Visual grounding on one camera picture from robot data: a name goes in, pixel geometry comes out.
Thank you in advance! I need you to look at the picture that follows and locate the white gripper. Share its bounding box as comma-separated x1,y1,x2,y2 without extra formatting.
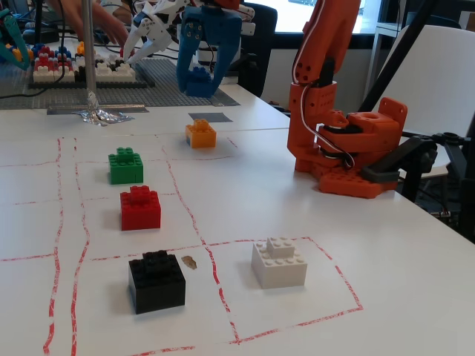
122,7,173,64

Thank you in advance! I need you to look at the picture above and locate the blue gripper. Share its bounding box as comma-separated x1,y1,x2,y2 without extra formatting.
175,4,243,97

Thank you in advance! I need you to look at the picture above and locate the blue Lego block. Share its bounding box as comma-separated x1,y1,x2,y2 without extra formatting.
184,65,218,98

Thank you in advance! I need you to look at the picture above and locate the grey square tape marker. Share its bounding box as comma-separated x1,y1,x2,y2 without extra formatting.
188,112,234,124

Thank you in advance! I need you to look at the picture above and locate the orange Lego block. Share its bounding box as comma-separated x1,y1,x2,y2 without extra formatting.
185,118,217,149

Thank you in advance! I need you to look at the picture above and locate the green Lego block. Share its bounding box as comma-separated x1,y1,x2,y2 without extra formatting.
108,147,144,185

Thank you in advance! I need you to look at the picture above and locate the red Lego block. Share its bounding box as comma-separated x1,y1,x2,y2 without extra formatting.
119,185,162,231

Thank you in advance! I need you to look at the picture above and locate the white Lego block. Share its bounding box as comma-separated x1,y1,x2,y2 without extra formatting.
250,236,309,289

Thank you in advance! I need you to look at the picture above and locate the black Lego block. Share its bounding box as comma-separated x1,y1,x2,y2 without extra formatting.
128,250,186,315

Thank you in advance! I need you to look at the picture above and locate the person hand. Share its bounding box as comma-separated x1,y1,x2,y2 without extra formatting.
60,0,131,48

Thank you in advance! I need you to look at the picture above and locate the dark Lego plate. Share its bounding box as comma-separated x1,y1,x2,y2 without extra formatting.
27,79,159,89

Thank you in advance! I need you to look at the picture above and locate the metal pole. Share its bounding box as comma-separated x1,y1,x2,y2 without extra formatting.
82,0,97,98

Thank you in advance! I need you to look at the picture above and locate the grey Lego baseplate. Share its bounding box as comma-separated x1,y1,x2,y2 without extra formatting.
0,57,241,111

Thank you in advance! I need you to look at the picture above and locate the black office chair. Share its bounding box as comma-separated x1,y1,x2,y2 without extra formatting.
237,3,278,99

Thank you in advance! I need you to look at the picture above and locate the crumpled aluminium foil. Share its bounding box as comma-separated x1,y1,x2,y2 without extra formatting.
72,90,135,128

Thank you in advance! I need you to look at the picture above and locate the multicolour Lego brick build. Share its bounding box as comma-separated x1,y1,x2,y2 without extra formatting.
31,40,137,85

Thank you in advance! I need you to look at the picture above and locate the black table clamp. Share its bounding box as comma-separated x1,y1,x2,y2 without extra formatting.
361,131,439,185

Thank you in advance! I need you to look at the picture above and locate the white chair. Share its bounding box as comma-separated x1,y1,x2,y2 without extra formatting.
365,24,475,186

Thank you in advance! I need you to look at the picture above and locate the black tripod stand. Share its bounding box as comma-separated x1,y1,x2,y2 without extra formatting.
433,131,475,231

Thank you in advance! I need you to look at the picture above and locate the grey duct tape strip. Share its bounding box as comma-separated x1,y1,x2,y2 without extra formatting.
47,105,149,115

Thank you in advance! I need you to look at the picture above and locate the long black red white cable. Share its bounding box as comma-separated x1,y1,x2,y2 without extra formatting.
292,44,358,172

